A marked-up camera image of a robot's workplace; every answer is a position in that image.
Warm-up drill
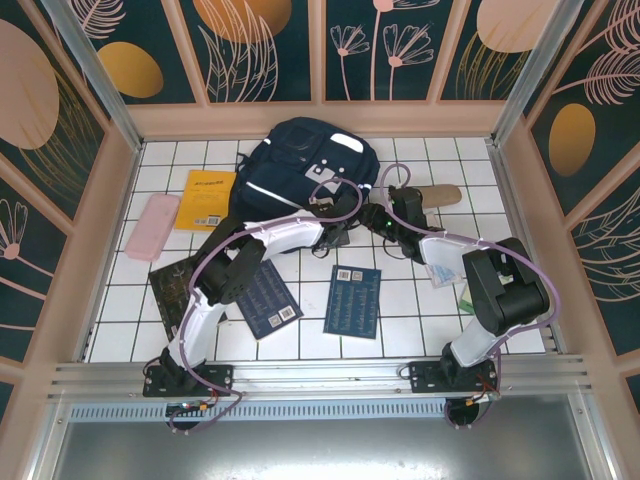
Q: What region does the beige glasses case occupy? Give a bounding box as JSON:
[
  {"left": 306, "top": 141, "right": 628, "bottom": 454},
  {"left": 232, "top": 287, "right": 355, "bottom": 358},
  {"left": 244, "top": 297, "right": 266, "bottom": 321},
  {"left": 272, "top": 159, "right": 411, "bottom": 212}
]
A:
[{"left": 419, "top": 183, "right": 462, "bottom": 210}]

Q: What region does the dark blue book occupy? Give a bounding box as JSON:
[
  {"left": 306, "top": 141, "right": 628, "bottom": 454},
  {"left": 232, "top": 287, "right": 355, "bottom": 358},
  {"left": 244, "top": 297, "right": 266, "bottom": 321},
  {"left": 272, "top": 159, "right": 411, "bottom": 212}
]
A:
[
  {"left": 234, "top": 259, "right": 305, "bottom": 343},
  {"left": 322, "top": 264, "right": 382, "bottom": 340}
]

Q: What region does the blue and white tissue packet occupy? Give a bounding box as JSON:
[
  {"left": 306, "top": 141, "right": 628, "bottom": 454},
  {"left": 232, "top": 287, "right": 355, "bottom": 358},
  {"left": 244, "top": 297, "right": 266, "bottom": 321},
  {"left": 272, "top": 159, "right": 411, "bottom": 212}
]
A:
[{"left": 424, "top": 263, "right": 465, "bottom": 291}]

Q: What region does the navy blue backpack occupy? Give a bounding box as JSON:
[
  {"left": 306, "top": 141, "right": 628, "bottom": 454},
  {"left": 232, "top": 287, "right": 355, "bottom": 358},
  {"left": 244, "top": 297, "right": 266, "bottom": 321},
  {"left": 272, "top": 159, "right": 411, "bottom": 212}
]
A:
[{"left": 234, "top": 116, "right": 380, "bottom": 256}]

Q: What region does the yellow book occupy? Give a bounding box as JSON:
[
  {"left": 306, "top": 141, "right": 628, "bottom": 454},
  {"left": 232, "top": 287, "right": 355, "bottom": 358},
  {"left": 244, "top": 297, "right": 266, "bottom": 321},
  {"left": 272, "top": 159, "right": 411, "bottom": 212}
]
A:
[{"left": 173, "top": 169, "right": 238, "bottom": 232}]

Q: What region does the black book with gold print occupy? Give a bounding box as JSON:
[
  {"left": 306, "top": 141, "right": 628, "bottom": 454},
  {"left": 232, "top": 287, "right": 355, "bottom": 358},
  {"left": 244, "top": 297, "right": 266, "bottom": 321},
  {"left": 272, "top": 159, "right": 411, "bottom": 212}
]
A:
[{"left": 148, "top": 252, "right": 229, "bottom": 341}]

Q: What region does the pink pencil case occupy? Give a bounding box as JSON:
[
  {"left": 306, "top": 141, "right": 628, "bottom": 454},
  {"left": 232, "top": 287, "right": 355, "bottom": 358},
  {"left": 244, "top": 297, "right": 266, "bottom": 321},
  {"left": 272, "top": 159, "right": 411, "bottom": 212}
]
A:
[{"left": 124, "top": 193, "right": 180, "bottom": 262}]

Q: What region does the grey metal sheet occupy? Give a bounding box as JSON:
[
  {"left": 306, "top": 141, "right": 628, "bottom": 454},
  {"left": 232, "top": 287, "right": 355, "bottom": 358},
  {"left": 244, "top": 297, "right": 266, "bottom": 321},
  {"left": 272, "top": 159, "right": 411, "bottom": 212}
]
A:
[{"left": 49, "top": 422, "right": 619, "bottom": 480}]

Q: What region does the aluminium mounting rail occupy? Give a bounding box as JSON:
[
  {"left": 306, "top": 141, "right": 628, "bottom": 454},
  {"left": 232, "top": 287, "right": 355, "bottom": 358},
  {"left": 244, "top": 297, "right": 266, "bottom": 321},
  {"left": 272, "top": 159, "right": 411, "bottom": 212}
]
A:
[{"left": 47, "top": 353, "right": 594, "bottom": 401}]

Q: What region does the aluminium side rail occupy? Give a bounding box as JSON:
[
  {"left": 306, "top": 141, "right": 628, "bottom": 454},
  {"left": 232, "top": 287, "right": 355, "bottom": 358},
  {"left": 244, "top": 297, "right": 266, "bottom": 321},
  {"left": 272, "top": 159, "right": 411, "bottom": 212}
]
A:
[{"left": 487, "top": 139, "right": 569, "bottom": 357}]

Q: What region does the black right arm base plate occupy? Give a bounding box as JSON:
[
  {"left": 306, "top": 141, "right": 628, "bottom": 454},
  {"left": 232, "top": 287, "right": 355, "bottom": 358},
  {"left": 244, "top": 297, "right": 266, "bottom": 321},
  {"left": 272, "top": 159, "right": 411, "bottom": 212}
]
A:
[{"left": 408, "top": 360, "right": 501, "bottom": 396}]

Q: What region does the perforated metal cable tray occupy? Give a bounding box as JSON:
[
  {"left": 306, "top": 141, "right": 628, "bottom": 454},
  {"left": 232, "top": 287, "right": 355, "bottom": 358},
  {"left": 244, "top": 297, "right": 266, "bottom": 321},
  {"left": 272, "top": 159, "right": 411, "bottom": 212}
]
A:
[{"left": 67, "top": 402, "right": 591, "bottom": 425}]

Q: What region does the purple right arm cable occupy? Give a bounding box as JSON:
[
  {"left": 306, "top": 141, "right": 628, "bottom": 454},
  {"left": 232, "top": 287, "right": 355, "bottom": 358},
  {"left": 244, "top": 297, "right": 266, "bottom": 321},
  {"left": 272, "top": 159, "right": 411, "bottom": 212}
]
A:
[{"left": 381, "top": 162, "right": 553, "bottom": 432}]

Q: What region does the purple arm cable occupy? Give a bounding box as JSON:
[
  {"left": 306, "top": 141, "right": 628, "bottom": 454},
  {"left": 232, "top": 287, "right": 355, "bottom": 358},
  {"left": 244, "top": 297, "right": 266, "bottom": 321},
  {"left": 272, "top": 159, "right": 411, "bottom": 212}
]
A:
[
  {"left": 167, "top": 175, "right": 364, "bottom": 435},
  {"left": 381, "top": 162, "right": 553, "bottom": 432}
]

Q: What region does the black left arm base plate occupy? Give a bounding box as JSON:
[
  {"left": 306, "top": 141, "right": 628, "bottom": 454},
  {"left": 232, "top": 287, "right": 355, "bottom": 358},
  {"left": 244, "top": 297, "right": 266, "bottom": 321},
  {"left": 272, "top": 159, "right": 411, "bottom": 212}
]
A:
[{"left": 143, "top": 363, "right": 235, "bottom": 399}]

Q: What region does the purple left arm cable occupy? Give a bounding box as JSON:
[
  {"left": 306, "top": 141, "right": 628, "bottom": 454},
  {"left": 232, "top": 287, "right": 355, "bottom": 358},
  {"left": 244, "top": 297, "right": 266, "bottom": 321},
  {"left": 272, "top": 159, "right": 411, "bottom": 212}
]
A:
[{"left": 167, "top": 175, "right": 364, "bottom": 435}]

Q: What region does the aluminium frame post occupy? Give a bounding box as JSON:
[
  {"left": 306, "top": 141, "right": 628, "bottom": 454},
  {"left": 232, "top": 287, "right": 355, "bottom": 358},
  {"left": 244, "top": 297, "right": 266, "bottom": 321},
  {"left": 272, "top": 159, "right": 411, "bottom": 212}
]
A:
[
  {"left": 492, "top": 0, "right": 586, "bottom": 147},
  {"left": 39, "top": 0, "right": 145, "bottom": 152}
]

